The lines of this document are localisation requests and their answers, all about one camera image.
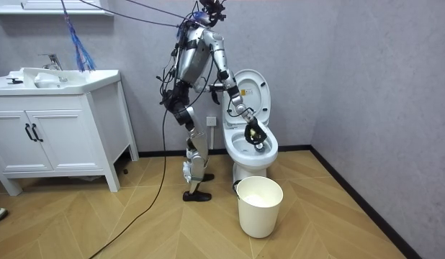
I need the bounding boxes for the cream plastic bucket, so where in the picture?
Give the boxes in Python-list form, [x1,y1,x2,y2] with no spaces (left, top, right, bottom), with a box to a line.
[235,176,284,240]

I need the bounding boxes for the white wall cabinet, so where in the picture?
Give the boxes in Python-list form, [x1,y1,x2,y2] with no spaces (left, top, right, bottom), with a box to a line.
[0,0,114,17]

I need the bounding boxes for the robot legs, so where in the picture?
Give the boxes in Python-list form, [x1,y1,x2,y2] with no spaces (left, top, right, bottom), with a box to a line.
[166,81,215,203]

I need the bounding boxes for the black bucket handle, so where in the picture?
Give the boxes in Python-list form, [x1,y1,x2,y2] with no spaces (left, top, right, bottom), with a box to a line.
[232,178,245,199]

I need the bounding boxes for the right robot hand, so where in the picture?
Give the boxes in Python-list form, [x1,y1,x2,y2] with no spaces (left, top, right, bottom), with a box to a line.
[243,117,269,147]

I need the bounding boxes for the chrome faucet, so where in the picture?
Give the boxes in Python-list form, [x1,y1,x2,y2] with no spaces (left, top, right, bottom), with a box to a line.
[37,53,69,83]

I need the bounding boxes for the white vanity cabinet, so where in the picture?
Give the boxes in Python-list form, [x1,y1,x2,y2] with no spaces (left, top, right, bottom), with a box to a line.
[0,67,140,197]

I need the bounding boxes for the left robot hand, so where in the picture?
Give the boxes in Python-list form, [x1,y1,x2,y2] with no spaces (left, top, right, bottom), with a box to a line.
[209,85,223,106]

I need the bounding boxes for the white toilet brush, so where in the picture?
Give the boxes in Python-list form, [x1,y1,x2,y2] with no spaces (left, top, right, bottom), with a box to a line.
[251,128,269,154]

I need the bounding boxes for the white toilet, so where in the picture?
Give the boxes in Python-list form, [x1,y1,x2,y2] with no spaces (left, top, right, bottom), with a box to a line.
[221,68,279,184]

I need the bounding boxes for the robot body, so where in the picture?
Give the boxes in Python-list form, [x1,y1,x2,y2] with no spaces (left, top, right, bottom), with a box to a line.
[158,0,228,109]

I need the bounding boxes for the cable bundle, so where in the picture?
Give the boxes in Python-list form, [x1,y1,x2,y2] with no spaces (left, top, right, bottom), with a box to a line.
[59,0,209,73]

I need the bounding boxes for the black floor cable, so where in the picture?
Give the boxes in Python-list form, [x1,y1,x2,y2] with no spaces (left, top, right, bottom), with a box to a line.
[86,107,170,259]

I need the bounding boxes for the white toilet lid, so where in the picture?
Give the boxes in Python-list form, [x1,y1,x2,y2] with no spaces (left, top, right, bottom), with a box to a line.
[223,68,272,127]

